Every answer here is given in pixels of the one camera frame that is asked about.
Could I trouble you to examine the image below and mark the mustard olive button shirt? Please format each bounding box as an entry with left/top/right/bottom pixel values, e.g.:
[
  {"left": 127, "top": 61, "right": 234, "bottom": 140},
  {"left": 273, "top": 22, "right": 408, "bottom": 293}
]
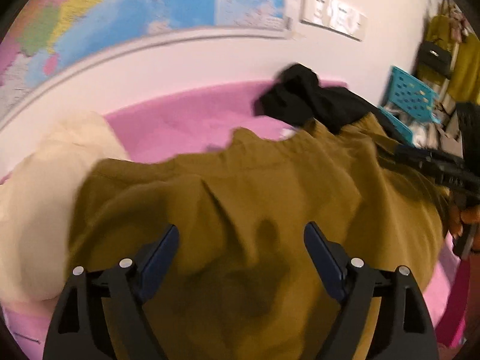
[{"left": 67, "top": 115, "right": 448, "bottom": 359}]

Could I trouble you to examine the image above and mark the hanging clothes rack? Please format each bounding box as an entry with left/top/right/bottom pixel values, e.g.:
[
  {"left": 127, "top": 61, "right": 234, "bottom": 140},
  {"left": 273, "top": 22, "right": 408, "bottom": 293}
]
[{"left": 412, "top": 0, "right": 480, "bottom": 151}]

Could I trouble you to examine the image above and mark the person's right hand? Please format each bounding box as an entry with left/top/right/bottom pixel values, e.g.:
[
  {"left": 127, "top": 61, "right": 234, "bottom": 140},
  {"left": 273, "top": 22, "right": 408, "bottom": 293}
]
[{"left": 448, "top": 193, "right": 480, "bottom": 239}]

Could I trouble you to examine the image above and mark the lower teal plastic basket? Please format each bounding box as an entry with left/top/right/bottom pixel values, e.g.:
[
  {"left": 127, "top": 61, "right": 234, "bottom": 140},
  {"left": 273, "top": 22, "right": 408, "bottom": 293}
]
[{"left": 379, "top": 107, "right": 414, "bottom": 147}]

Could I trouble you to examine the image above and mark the teal perforated plastic basket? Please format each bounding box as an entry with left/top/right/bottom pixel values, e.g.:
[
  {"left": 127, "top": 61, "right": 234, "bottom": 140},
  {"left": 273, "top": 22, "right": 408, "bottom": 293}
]
[{"left": 383, "top": 66, "right": 440, "bottom": 124}]

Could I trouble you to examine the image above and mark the cream beige garment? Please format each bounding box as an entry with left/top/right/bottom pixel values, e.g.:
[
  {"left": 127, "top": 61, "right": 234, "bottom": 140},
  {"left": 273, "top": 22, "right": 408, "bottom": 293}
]
[{"left": 1, "top": 113, "right": 128, "bottom": 302}]

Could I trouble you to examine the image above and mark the black garment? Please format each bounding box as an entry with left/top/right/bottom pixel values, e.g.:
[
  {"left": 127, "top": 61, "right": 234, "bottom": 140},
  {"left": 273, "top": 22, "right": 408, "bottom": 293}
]
[{"left": 254, "top": 63, "right": 407, "bottom": 145}]

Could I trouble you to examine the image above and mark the pink bed sheet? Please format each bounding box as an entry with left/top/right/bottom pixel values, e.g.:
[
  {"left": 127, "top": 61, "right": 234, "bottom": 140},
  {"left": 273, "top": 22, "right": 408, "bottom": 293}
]
[{"left": 2, "top": 88, "right": 451, "bottom": 359}]

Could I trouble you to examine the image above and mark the white wall socket panel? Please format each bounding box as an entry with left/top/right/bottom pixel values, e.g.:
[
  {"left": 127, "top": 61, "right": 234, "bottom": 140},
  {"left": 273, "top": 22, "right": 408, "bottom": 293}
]
[{"left": 300, "top": 0, "right": 368, "bottom": 41}]

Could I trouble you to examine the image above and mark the colourful wall map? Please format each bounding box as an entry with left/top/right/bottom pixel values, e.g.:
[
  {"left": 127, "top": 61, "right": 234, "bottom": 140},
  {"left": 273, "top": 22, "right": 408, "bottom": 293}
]
[{"left": 1, "top": 0, "right": 286, "bottom": 115}]

